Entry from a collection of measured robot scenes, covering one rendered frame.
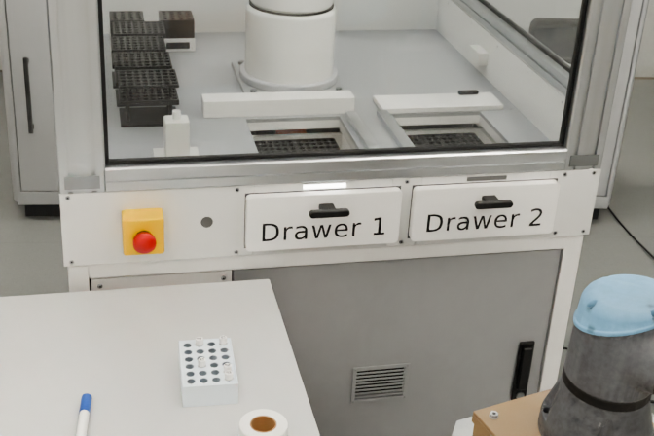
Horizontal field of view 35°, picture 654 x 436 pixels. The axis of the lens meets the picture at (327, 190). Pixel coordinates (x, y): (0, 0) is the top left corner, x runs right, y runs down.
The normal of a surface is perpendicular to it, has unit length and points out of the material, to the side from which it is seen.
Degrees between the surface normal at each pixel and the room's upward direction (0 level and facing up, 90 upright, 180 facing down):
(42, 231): 0
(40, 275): 0
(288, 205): 90
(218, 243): 90
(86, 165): 90
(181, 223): 90
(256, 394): 0
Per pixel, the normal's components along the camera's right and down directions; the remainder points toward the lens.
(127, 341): 0.05, -0.90
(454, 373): 0.22, 0.44
